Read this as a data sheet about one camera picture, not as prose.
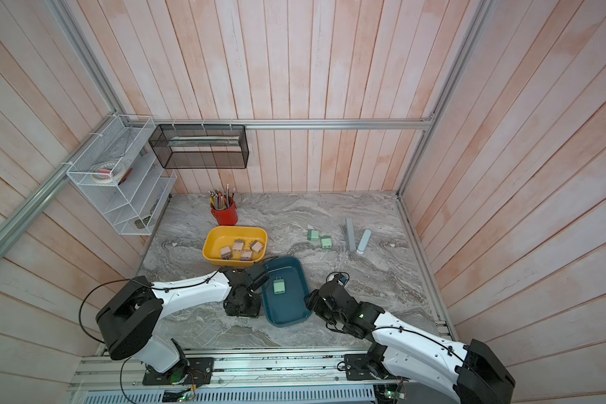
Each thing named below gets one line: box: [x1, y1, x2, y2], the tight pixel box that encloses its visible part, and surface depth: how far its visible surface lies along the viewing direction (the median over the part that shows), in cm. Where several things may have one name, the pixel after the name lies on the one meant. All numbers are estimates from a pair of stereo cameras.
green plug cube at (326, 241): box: [320, 235, 333, 250], surface depth 103 cm
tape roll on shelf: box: [90, 161, 127, 184], surface depth 75 cm
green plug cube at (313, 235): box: [307, 229, 320, 241], surface depth 106 cm
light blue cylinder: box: [356, 228, 373, 255], surface depth 101 cm
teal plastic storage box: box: [262, 255, 312, 328], surface depth 90 cm
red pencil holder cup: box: [210, 195, 239, 226], surface depth 106 cm
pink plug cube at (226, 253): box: [220, 246, 233, 261], surface depth 100 cm
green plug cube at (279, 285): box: [273, 276, 286, 295], surface depth 90 cm
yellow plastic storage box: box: [202, 225, 269, 268], surface depth 100 cm
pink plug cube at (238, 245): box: [232, 239, 245, 252], surface depth 101 cm
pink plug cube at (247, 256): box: [240, 250, 253, 261], surface depth 99 cm
